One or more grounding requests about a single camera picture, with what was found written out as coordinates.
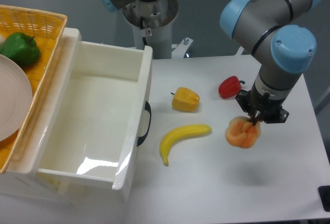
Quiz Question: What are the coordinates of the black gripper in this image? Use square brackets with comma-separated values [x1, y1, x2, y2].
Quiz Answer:
[235, 90, 289, 125]

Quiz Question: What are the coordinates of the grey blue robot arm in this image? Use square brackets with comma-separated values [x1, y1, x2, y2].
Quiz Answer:
[101, 0, 322, 123]

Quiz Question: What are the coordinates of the white drawer cabinet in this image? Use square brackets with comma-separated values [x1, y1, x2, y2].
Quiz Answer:
[0, 27, 153, 204]

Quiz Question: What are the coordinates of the open upper white drawer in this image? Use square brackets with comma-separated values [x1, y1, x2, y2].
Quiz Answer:
[28, 27, 153, 190]

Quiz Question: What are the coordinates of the red bell pepper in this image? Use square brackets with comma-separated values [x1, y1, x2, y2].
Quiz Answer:
[218, 76, 245, 99]

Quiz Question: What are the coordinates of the yellow bell pepper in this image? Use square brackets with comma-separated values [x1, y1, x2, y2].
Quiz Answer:
[171, 87, 200, 112]

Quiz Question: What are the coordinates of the yellow banana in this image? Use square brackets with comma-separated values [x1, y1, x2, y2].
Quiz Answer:
[159, 124, 212, 167]

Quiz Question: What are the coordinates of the black object at table edge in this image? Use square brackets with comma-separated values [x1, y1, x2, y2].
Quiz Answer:
[318, 185, 330, 212]

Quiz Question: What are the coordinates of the yellow woven basket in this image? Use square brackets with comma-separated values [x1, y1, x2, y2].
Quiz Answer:
[1, 5, 68, 173]

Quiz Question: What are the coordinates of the beige plate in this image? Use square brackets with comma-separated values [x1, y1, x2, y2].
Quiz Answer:
[1, 55, 32, 140]

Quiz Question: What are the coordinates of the green bell pepper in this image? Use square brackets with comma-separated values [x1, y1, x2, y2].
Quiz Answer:
[1, 32, 41, 68]

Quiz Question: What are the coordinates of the black drawer handle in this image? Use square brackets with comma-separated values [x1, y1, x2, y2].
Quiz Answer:
[137, 101, 152, 147]

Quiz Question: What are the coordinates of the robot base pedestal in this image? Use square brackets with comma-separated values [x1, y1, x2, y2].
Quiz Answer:
[123, 0, 193, 59]

